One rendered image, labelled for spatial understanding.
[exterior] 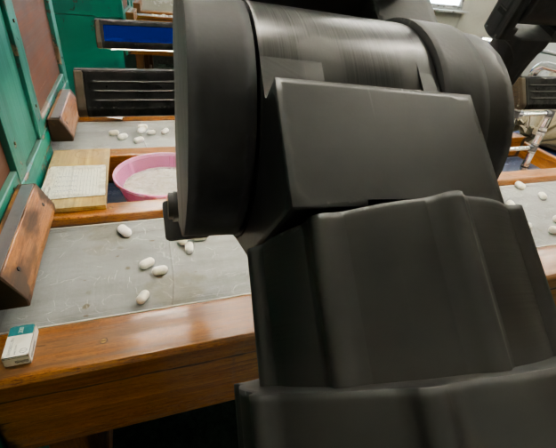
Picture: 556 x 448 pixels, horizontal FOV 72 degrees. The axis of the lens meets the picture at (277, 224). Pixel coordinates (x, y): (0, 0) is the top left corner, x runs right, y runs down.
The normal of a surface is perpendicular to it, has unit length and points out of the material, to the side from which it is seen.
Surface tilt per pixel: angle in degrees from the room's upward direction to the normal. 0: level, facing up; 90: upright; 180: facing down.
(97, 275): 0
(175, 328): 0
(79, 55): 90
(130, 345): 0
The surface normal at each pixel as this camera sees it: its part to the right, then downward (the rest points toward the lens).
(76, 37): 0.22, 0.57
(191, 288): 0.09, -0.82
